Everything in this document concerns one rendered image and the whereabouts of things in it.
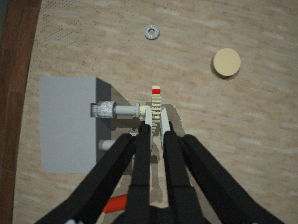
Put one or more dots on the grey metal washer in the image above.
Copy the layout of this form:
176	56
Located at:
147	35

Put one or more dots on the grey rectangular block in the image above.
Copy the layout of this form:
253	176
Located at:
75	123

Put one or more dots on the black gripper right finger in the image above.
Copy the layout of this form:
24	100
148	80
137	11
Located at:
231	203

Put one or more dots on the beige round disc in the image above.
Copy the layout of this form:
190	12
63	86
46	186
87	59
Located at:
225	62

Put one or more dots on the red and black screwdriver handle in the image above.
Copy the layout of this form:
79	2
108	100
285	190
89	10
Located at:
115	204

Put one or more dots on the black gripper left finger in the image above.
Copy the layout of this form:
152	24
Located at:
88	200

